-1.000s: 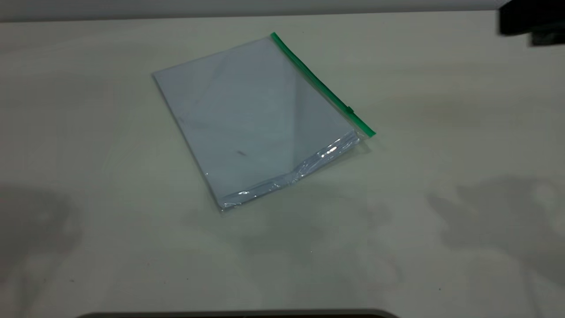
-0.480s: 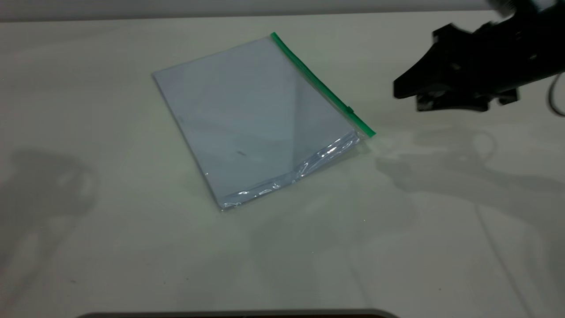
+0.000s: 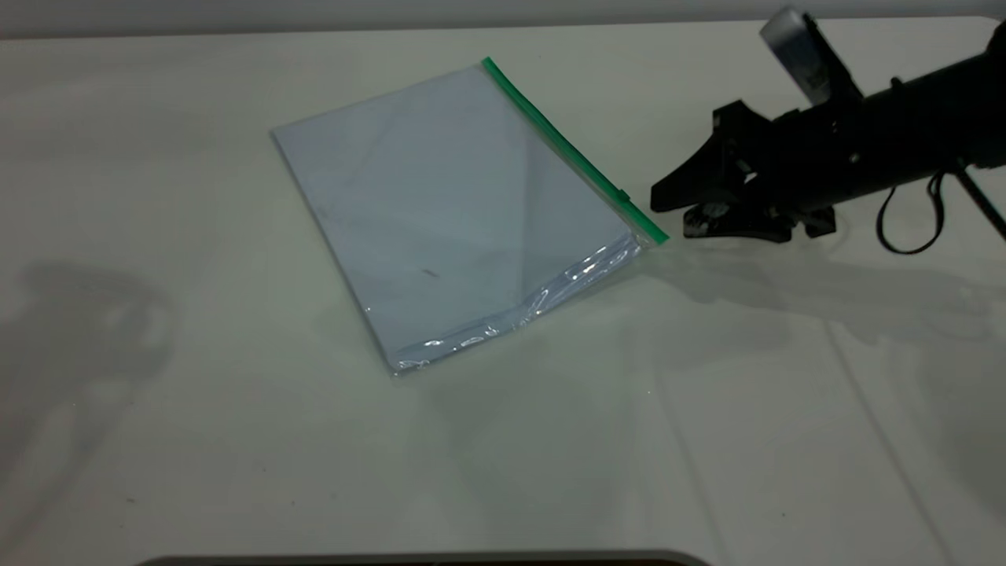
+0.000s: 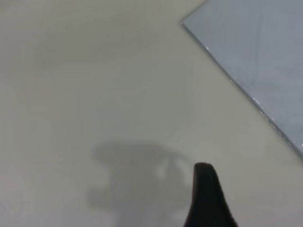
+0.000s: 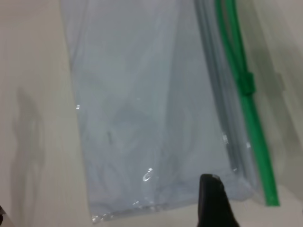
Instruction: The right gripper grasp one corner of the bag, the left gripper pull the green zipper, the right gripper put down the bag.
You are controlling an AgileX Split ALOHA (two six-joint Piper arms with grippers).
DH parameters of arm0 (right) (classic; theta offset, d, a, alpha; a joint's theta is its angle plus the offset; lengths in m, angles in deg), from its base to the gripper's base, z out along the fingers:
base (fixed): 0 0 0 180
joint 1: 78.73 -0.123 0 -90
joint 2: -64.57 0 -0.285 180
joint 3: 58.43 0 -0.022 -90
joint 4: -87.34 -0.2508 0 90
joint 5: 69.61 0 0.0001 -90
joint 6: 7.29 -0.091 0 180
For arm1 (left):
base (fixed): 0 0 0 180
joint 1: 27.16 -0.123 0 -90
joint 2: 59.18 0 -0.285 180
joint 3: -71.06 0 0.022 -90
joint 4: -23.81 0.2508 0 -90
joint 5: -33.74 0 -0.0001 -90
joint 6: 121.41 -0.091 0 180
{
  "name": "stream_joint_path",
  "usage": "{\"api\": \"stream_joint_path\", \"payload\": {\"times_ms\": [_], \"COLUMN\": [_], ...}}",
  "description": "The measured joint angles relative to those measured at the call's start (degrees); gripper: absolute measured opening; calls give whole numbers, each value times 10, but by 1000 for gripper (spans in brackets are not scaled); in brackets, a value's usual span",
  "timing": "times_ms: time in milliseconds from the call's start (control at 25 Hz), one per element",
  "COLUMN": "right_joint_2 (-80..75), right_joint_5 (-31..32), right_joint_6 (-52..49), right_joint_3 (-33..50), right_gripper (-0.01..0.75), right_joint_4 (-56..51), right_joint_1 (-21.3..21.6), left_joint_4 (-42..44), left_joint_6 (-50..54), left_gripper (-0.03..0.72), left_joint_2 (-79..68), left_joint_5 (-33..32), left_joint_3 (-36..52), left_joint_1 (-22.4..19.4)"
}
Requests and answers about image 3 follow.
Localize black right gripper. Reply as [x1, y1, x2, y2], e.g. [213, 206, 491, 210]
[650, 94, 890, 244]

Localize clear zip bag green strip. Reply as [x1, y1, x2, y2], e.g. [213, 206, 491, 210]
[270, 57, 670, 379]

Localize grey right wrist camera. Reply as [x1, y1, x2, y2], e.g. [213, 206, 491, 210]
[758, 6, 866, 108]

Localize thin black looped cable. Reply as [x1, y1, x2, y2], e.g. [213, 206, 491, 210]
[876, 169, 949, 256]

